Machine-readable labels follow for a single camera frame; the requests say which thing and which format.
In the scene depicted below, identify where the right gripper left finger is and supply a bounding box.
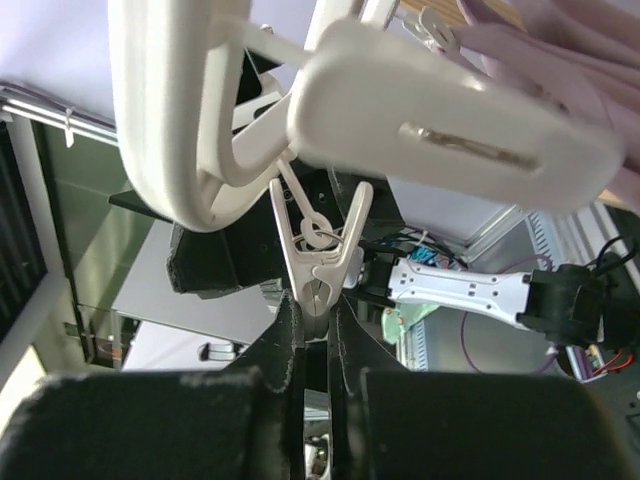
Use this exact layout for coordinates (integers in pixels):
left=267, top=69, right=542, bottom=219
left=7, top=291, right=305, bottom=479

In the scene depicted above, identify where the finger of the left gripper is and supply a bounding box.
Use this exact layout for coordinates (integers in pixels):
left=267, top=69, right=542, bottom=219
left=167, top=169, right=400, bottom=298

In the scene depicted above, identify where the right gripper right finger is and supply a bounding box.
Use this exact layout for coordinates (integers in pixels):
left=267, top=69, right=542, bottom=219
left=328, top=301, right=628, bottom=479

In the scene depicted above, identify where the white clothes peg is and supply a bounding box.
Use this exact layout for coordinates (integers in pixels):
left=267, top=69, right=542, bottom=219
left=269, top=149, right=374, bottom=341

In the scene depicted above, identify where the lilac sock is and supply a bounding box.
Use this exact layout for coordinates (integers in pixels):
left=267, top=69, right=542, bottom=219
left=449, top=0, right=640, bottom=201

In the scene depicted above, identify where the white plastic sock hanger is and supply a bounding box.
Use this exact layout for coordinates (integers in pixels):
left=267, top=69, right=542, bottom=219
left=108, top=1, right=299, bottom=232

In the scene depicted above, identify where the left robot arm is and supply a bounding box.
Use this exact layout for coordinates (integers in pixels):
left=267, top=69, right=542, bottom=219
left=167, top=180, right=639, bottom=350

